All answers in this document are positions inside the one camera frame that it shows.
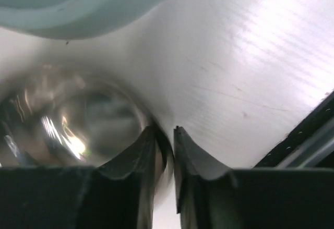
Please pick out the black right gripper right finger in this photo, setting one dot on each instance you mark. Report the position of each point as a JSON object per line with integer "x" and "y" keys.
{"x": 210, "y": 194}

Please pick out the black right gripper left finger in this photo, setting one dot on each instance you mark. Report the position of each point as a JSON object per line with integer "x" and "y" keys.
{"x": 119, "y": 194}

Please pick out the steel pet bowl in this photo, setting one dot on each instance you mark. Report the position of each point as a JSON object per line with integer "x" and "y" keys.
{"x": 59, "y": 116}

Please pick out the green double pet bowl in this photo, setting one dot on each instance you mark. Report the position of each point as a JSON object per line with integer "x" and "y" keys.
{"x": 86, "y": 19}

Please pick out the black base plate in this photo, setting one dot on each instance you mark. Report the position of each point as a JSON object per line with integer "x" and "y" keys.
{"x": 303, "y": 131}

